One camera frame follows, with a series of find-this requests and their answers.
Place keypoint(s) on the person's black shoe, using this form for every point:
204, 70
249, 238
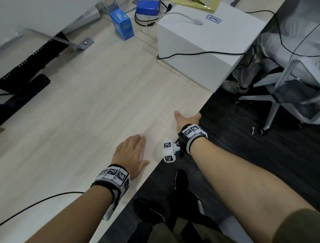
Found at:
147, 211
181, 180

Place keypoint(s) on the person's right thumb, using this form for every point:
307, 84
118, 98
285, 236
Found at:
179, 117

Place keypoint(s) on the large white box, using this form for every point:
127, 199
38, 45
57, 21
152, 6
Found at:
212, 42

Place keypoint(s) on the person's right hand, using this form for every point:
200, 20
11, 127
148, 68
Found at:
183, 122

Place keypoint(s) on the person's left hand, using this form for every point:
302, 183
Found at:
130, 156

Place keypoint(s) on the grey office chair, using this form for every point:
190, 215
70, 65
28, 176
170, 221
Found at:
290, 92

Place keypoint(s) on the left wrist camera marker band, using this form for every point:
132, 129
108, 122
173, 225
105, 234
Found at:
113, 176

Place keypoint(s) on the person's left thumb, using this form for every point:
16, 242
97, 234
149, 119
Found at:
143, 165

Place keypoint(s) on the person's right forearm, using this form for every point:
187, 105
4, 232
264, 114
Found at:
240, 190

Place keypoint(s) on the wrist camera marker band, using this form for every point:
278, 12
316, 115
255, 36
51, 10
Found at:
186, 140
113, 176

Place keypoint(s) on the person's left forearm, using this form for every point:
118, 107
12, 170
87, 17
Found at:
75, 215

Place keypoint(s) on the blue cardboard box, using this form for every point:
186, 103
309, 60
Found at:
122, 23

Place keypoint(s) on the black flat pad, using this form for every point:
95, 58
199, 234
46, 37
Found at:
22, 96

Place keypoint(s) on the blue outlined paper label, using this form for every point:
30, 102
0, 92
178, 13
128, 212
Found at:
214, 18

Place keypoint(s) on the white divider panel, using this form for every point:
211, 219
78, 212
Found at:
37, 15

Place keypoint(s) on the blue battery pack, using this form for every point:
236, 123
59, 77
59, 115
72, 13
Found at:
147, 7

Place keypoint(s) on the person's dark trousers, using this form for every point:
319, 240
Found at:
182, 220

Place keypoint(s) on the yellow packet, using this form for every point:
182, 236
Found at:
197, 3

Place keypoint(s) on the right wrist camera marker band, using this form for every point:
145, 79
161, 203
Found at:
186, 140

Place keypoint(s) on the grey metal bracket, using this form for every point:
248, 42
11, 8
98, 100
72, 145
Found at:
72, 43

